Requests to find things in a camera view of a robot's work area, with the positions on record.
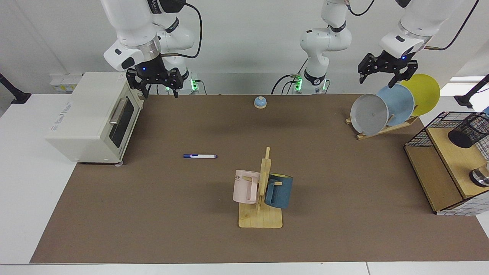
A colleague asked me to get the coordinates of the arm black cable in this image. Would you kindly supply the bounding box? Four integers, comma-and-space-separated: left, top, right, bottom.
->
160, 2, 203, 60
424, 0, 480, 51

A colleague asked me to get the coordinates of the pale toaster oven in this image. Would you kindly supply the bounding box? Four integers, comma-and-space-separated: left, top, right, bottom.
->
45, 72, 144, 166

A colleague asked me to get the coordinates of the pink mug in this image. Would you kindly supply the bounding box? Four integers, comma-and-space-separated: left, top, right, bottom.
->
233, 170, 261, 205

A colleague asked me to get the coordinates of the yellow plate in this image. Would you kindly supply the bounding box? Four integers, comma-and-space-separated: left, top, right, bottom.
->
399, 73, 441, 117

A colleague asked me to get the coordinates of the black base cable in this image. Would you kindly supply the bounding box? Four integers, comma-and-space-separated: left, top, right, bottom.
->
271, 74, 303, 95

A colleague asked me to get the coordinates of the light blue plate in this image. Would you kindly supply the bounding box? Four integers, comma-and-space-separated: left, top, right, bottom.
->
376, 84, 415, 127

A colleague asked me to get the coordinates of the black clamp stand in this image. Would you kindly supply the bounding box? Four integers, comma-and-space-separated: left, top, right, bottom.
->
453, 74, 489, 109
0, 73, 32, 105

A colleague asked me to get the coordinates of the dark blue mug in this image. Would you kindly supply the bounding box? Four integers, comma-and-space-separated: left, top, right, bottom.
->
264, 173, 294, 210

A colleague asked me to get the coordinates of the wooden cup stand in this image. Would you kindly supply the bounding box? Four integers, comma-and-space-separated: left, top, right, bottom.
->
238, 147, 283, 229

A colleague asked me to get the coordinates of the black mesh pen holder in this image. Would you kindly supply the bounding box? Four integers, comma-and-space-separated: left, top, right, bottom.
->
448, 113, 489, 149

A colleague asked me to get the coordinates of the wire basket with wooden floor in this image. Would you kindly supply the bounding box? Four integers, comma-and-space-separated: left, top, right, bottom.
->
404, 111, 489, 217

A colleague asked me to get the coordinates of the wooden plate rack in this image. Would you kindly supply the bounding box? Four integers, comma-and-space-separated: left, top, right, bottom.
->
345, 114, 420, 141

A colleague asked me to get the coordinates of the brown table cloth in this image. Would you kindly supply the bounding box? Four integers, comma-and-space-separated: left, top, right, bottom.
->
29, 94, 489, 264

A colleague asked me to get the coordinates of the grey plate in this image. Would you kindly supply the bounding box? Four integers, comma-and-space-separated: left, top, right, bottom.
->
350, 94, 389, 136

